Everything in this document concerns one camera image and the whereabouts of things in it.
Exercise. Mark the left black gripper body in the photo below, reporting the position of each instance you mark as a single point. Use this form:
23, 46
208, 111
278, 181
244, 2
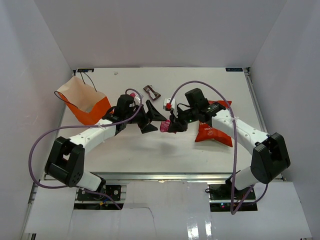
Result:
139, 117

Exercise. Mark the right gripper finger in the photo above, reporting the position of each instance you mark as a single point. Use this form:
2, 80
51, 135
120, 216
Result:
173, 118
177, 127

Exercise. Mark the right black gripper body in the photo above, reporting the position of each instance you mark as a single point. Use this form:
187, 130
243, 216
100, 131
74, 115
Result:
188, 115

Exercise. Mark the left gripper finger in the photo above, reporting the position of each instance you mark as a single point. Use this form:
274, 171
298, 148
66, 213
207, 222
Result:
147, 128
153, 115

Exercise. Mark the pink snack packet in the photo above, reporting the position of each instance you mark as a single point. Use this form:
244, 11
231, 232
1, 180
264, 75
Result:
164, 126
136, 96

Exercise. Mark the brown chocolate wrapper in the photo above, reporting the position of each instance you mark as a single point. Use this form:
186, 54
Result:
151, 92

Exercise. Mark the red chips bag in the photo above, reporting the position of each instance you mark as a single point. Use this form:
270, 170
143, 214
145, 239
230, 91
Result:
207, 132

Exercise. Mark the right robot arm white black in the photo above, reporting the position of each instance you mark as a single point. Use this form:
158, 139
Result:
218, 115

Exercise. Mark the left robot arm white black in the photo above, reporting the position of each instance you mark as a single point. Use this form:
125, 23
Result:
66, 161

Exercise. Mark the orange paper bag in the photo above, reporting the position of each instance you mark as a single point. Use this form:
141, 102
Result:
87, 104

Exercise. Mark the blue table label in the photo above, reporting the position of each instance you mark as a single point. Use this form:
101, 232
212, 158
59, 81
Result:
234, 69

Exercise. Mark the black label top left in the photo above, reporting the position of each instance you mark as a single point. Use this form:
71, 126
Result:
85, 70

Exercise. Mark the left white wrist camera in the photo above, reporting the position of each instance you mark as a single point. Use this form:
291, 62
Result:
134, 102

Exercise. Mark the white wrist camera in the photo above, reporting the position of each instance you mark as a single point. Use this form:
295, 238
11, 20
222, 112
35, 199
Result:
169, 104
134, 102

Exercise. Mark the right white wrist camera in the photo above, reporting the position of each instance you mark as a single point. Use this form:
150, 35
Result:
169, 104

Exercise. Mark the aluminium front rail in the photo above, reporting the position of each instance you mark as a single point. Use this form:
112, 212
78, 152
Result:
154, 176

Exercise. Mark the aluminium rail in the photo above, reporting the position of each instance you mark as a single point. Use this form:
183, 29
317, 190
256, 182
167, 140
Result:
154, 176
255, 100

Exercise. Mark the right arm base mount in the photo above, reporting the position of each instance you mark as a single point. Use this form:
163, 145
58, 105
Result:
220, 199

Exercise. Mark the aluminium right side rail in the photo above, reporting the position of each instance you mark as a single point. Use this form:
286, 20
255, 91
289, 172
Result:
255, 100

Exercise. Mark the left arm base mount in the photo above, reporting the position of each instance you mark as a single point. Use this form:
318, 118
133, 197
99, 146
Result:
110, 198

